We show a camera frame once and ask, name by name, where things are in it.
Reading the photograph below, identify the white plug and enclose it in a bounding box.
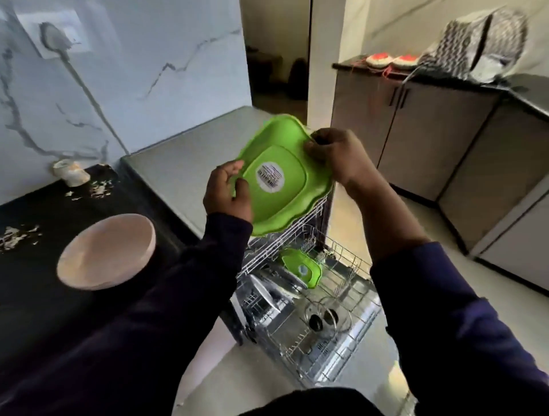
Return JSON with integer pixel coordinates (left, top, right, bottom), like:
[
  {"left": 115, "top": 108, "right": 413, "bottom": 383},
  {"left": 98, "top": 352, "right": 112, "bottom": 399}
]
[{"left": 39, "top": 22, "right": 74, "bottom": 54}]

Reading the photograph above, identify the white base cabinet door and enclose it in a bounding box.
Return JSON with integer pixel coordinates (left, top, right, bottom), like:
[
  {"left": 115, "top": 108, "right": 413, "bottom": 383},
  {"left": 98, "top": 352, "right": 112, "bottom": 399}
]
[{"left": 173, "top": 317, "right": 241, "bottom": 408}]

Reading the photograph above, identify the silver dishwasher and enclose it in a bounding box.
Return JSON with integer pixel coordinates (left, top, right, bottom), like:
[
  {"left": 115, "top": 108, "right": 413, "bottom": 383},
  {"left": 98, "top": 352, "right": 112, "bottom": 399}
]
[{"left": 120, "top": 106, "right": 385, "bottom": 389}]

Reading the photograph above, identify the person's left forearm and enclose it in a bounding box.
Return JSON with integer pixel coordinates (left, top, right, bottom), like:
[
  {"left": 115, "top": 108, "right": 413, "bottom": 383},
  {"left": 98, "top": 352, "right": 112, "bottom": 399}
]
[{"left": 0, "top": 212, "right": 254, "bottom": 416}]

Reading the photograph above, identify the cream round plate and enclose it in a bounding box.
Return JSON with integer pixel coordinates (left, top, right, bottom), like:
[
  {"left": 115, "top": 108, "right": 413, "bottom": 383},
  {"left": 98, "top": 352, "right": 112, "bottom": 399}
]
[{"left": 248, "top": 274, "right": 280, "bottom": 320}]

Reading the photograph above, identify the white low cabinet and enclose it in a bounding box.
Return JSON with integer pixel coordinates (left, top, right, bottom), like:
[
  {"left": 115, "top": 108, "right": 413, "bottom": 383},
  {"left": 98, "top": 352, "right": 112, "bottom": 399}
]
[{"left": 470, "top": 175, "right": 549, "bottom": 297}]

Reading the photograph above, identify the person's left hand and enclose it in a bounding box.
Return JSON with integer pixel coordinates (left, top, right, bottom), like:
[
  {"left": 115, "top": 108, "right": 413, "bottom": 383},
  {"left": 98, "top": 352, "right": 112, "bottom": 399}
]
[{"left": 202, "top": 159, "right": 254, "bottom": 223}]

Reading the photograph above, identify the black white patterned bag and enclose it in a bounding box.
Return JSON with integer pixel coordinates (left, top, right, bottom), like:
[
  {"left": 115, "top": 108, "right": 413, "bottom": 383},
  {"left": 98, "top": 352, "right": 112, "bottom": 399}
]
[{"left": 418, "top": 6, "right": 531, "bottom": 85}]

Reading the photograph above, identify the dark low furniture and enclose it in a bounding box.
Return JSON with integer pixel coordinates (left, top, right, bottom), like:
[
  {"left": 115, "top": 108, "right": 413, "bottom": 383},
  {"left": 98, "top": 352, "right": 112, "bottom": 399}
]
[{"left": 246, "top": 47, "right": 286, "bottom": 95}]

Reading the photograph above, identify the person's right forearm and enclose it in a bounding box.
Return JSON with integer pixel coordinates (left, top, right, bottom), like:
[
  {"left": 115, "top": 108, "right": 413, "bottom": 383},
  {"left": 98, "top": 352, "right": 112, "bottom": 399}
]
[{"left": 345, "top": 171, "right": 549, "bottom": 416}]

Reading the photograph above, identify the white cup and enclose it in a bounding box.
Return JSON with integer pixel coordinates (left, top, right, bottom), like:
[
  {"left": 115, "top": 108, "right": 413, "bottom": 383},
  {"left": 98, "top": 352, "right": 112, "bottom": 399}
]
[{"left": 52, "top": 159, "right": 92, "bottom": 188}]

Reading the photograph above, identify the dark bag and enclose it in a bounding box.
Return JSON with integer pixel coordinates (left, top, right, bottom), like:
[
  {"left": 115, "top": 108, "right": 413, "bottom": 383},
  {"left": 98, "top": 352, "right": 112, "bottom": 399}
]
[{"left": 287, "top": 58, "right": 309, "bottom": 102}]

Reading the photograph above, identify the wire dishwasher rack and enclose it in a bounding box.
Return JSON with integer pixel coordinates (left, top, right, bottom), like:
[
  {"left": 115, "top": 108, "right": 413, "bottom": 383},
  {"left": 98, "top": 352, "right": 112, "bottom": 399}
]
[
  {"left": 233, "top": 231, "right": 383, "bottom": 386},
  {"left": 240, "top": 201, "right": 331, "bottom": 275}
]

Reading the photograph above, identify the white power cable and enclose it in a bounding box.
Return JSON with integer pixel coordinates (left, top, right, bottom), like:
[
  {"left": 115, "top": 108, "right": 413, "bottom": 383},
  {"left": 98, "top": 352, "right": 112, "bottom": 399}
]
[{"left": 59, "top": 49, "right": 130, "bottom": 156}]

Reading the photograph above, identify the person's right hand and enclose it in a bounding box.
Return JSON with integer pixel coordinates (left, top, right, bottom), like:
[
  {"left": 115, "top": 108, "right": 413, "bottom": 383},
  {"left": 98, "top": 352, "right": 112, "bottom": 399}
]
[{"left": 303, "top": 127, "right": 387, "bottom": 198}]

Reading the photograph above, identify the pink bowl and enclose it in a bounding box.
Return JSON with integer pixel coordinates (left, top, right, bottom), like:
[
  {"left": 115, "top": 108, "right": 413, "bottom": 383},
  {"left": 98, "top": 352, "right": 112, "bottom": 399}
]
[{"left": 56, "top": 213, "right": 157, "bottom": 291}]

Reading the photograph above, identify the white wall socket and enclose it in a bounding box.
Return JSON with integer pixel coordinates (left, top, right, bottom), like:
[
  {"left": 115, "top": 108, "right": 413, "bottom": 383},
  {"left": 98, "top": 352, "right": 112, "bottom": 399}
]
[{"left": 17, "top": 9, "right": 93, "bottom": 60}]

